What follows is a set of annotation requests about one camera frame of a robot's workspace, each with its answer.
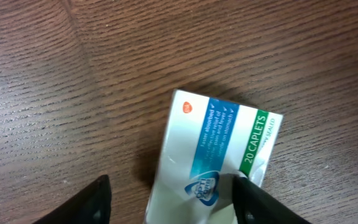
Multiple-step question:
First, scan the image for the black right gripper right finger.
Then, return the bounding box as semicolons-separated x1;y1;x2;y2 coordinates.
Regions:
232;175;310;224

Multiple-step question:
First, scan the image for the white caplet medicine box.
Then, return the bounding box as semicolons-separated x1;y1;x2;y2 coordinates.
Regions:
144;90;283;224

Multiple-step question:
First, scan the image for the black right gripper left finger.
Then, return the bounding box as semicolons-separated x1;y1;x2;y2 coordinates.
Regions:
34;175;112;224

